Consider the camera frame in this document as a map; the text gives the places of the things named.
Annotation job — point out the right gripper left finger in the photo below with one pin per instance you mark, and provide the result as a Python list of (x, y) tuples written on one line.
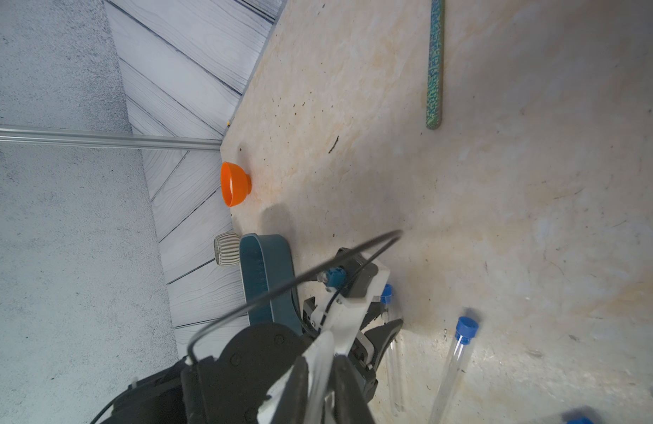
[(292, 406)]

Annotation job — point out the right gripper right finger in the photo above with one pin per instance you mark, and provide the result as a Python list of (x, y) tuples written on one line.
[(349, 404)]

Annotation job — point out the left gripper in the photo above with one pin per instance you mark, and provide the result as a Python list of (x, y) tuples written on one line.
[(370, 347)]

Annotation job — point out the test tube blue cap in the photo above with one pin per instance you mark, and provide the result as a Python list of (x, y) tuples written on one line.
[(465, 331), (394, 354), (577, 418)]

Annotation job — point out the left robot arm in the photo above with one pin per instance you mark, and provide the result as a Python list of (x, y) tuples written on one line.
[(262, 375)]

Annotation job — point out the teal plastic tray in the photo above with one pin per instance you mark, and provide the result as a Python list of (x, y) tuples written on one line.
[(265, 264)]

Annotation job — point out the orange bowl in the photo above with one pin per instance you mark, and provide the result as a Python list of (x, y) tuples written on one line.
[(235, 184)]

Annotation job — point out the teal pen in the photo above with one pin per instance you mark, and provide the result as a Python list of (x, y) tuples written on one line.
[(434, 105)]

